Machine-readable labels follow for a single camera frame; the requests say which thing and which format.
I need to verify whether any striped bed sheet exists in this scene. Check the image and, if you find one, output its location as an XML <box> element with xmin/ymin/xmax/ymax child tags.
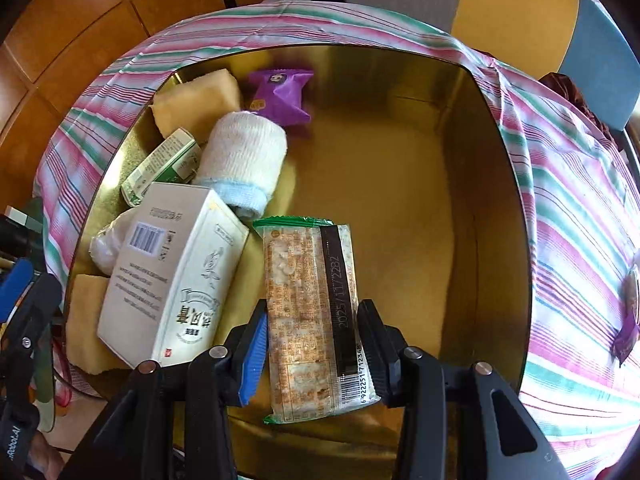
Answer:
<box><xmin>32</xmin><ymin>2</ymin><xmax>640</xmax><ymax>480</ymax></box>

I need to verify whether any blue yellow grey chair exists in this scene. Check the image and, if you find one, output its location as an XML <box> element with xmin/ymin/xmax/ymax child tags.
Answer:
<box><xmin>345</xmin><ymin>0</ymin><xmax>640</xmax><ymax>133</ymax></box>

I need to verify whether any purple snack packet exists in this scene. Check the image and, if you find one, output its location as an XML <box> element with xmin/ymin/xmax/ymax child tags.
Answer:
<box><xmin>612</xmin><ymin>265</ymin><xmax>640</xmax><ymax>366</ymax></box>
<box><xmin>247</xmin><ymin>67</ymin><xmax>315</xmax><ymax>127</ymax></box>

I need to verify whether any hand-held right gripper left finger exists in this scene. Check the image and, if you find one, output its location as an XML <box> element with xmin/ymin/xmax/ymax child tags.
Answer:
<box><xmin>60</xmin><ymin>299</ymin><xmax>271</xmax><ymax>480</ymax></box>

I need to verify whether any white towel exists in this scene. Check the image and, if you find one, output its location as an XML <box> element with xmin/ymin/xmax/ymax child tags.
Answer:
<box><xmin>192</xmin><ymin>110</ymin><xmax>288</xmax><ymax>221</ymax></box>

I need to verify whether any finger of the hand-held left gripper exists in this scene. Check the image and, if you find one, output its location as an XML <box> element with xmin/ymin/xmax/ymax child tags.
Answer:
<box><xmin>0</xmin><ymin>259</ymin><xmax>34</xmax><ymax>323</ymax></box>

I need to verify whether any white cardboard box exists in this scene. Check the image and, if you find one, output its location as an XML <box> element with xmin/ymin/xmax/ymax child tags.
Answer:
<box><xmin>96</xmin><ymin>182</ymin><xmax>250</xmax><ymax>368</ymax></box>

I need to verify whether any white plastic bundle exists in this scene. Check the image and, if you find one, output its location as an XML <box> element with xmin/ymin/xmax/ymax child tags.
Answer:
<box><xmin>90</xmin><ymin>207</ymin><xmax>141</xmax><ymax>276</ymax></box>

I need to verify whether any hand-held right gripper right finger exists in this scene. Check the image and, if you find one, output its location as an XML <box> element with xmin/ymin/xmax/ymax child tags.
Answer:
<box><xmin>357</xmin><ymin>299</ymin><xmax>571</xmax><ymax>480</ymax></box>

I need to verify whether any green white small box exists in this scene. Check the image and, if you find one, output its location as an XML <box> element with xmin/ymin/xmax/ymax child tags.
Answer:
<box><xmin>120</xmin><ymin>128</ymin><xmax>202</xmax><ymax>207</ymax></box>

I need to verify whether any cracker packet with green edges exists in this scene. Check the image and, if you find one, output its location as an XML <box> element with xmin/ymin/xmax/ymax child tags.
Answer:
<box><xmin>252</xmin><ymin>216</ymin><xmax>383</xmax><ymax>426</ymax></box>

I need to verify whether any yellow sponge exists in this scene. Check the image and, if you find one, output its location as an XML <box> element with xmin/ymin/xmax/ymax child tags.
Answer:
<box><xmin>65</xmin><ymin>274</ymin><xmax>136</xmax><ymax>376</ymax></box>
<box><xmin>151</xmin><ymin>69</ymin><xmax>246</xmax><ymax>143</ymax></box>

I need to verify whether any dark red cloth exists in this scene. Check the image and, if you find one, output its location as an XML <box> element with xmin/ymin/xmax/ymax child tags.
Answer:
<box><xmin>540</xmin><ymin>72</ymin><xmax>621</xmax><ymax>146</ymax></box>

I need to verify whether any gold tin box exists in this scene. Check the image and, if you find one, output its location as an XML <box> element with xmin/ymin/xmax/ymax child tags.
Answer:
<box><xmin>62</xmin><ymin>44</ymin><xmax>533</xmax><ymax>480</ymax></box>

